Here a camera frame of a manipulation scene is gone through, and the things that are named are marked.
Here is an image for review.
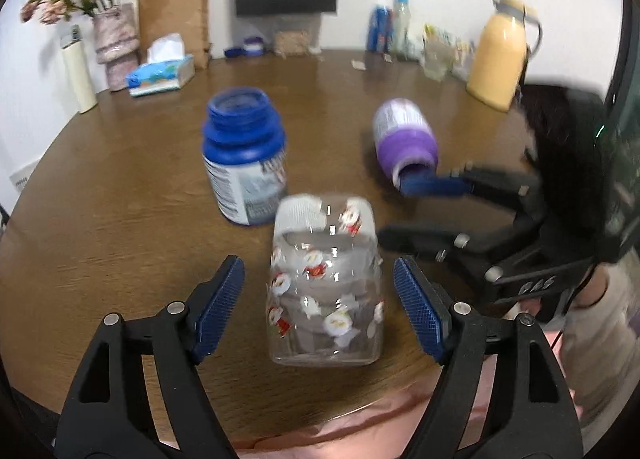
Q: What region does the person's right hand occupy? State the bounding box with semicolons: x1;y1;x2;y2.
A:
518;297;549;323

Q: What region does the blue bottle cap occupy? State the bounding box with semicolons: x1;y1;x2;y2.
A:
224;47;245;59

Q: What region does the brown paper bag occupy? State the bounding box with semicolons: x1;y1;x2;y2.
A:
138;0;210;70

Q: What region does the white carton by wall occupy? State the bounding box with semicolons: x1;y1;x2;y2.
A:
10;159;40;193

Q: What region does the cream thermos flask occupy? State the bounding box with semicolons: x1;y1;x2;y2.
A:
60;24;98;113

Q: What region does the blue open pill bottle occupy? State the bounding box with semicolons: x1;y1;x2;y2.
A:
202;87;288;226

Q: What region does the blue drink can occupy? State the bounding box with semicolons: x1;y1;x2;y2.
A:
367;5;392;54

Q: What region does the purple white pill bottle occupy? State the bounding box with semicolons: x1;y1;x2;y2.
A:
373;98;439;189

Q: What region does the small purple white jar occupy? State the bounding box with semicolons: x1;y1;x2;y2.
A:
243;36;265;57

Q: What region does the clear drinking glass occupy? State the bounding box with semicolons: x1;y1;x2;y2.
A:
422;34;456;82

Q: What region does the yellow thermal jug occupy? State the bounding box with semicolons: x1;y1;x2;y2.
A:
466;0;542;112

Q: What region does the blue tissue box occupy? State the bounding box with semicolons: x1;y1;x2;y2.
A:
126;33;195;97

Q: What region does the clear Santa-printed plastic cup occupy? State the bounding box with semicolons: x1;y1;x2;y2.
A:
266;194;384;367

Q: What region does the clear jar with grains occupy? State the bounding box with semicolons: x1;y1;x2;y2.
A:
272;14;321;58

